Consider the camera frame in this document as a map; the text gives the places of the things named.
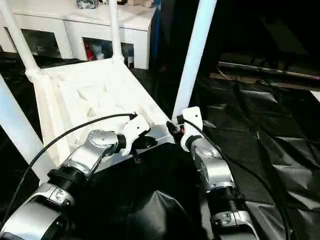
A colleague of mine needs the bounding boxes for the white plastic table top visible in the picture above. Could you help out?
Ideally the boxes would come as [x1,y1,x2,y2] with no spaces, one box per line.
[25,57,178,183]

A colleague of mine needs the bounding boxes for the white plastic table leg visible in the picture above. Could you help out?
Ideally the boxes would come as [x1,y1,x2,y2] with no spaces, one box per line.
[108,0,125,63]
[171,0,218,121]
[0,0,41,76]
[0,75,56,173]

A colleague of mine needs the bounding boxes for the black plastic mat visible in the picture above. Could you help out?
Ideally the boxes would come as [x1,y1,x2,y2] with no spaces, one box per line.
[0,50,320,240]

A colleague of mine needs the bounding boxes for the small red bottle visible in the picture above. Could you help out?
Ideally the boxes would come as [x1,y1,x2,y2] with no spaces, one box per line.
[85,41,94,61]

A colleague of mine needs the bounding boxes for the black low bench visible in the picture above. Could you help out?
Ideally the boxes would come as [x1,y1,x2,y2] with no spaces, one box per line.
[217,61,320,81]

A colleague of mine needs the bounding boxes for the white glass-door cabinet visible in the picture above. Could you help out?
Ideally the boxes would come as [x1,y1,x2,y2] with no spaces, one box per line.
[0,0,158,70]

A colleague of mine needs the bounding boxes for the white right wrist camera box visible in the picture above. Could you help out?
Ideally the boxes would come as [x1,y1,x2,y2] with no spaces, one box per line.
[177,106,204,151]

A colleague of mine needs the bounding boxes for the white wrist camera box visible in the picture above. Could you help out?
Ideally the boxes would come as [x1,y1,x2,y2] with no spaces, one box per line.
[117,114,151,155]
[177,106,204,151]

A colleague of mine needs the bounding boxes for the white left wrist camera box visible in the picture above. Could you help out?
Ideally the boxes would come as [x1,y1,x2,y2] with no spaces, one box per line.
[117,114,151,155]

